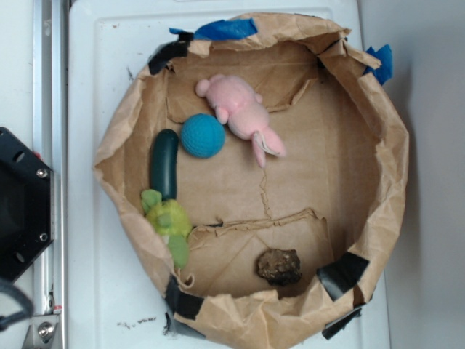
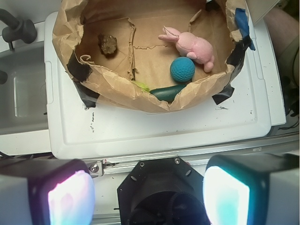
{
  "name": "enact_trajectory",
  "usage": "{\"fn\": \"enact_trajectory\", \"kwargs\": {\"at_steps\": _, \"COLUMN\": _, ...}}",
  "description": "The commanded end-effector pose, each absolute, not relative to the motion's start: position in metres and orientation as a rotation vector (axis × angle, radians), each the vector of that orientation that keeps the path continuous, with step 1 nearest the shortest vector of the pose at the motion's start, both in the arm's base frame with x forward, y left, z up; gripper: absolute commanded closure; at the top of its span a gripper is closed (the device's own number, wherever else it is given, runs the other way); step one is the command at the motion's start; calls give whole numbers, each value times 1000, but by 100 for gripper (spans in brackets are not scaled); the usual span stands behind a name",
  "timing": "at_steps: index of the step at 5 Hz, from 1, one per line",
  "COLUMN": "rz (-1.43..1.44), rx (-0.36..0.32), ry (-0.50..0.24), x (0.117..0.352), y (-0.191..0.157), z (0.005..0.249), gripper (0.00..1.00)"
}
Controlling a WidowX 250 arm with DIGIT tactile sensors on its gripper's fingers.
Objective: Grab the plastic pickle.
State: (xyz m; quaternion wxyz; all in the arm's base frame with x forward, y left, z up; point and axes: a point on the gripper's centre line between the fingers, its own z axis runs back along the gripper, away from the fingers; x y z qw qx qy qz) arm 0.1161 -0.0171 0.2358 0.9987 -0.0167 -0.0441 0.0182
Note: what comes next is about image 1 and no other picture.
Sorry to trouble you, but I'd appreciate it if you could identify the dark green plastic pickle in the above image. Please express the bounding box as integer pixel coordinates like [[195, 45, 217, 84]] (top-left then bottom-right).
[[150, 129, 179, 200]]

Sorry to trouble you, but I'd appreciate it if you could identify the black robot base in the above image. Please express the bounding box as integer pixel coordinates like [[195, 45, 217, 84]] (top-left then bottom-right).
[[0, 127, 52, 282]]

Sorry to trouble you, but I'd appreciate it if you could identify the brown paper bag bin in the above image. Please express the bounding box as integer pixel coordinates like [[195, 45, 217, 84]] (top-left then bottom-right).
[[94, 12, 409, 348]]

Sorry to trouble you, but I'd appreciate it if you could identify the blue textured ball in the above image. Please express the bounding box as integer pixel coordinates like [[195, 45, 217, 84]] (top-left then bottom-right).
[[180, 113, 226, 159]]

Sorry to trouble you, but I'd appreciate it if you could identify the pink plush bunny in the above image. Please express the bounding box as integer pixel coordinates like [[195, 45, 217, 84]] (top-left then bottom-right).
[[195, 74, 286, 168]]

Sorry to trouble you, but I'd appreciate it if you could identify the green plush toy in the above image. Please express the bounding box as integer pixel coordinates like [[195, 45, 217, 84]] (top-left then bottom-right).
[[140, 189, 193, 269]]

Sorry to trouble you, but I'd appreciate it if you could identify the brown rock lump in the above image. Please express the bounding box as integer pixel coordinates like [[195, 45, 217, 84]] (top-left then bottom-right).
[[256, 249, 302, 286]]

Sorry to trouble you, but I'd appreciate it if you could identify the aluminium rail frame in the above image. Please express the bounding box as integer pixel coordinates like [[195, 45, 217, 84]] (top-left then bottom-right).
[[24, 1, 70, 348]]

